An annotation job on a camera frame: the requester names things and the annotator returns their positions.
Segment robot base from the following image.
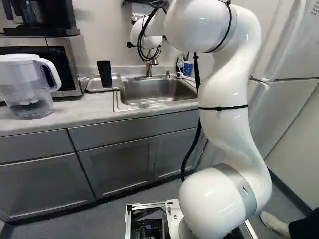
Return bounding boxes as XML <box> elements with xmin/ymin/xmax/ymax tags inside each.
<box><xmin>124</xmin><ymin>198</ymin><xmax>259</xmax><ymax>239</ymax></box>

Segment metal drying tray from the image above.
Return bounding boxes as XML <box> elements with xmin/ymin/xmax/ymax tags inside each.
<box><xmin>78</xmin><ymin>72</ymin><xmax>124</xmax><ymax>94</ymax></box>

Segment black cup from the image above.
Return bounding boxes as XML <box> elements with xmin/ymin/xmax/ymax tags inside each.
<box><xmin>96</xmin><ymin>60</ymin><xmax>113</xmax><ymax>88</ymax></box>

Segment stainless steel sink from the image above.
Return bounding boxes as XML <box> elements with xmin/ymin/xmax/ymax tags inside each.
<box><xmin>113</xmin><ymin>76</ymin><xmax>199</xmax><ymax>112</ymax></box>

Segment metal tap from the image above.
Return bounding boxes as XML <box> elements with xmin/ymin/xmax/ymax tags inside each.
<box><xmin>145</xmin><ymin>49</ymin><xmax>159</xmax><ymax>78</ymax></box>

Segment blue dotted mug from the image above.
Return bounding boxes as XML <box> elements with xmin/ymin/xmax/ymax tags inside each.
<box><xmin>183</xmin><ymin>61</ymin><xmax>194</xmax><ymax>77</ymax></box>

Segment grey kitchen counter with cabinets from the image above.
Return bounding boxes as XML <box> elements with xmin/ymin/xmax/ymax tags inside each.
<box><xmin>0</xmin><ymin>73</ymin><xmax>207</xmax><ymax>223</ymax></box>

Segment stainless steel microwave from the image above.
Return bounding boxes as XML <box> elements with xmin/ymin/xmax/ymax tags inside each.
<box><xmin>0</xmin><ymin>36</ymin><xmax>83</xmax><ymax>101</ymax></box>

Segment white fridge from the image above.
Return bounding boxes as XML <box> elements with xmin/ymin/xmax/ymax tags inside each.
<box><xmin>248</xmin><ymin>0</ymin><xmax>319</xmax><ymax>160</ymax></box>

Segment clear water filter pitcher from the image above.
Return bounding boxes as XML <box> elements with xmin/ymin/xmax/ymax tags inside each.
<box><xmin>0</xmin><ymin>53</ymin><xmax>62</xmax><ymax>119</ymax></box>

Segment black coffee maker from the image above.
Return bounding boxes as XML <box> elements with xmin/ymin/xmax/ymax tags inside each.
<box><xmin>0</xmin><ymin>0</ymin><xmax>81</xmax><ymax>37</ymax></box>

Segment person's legs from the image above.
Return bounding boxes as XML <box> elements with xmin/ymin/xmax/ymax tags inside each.
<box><xmin>260</xmin><ymin>207</ymin><xmax>319</xmax><ymax>239</ymax></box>

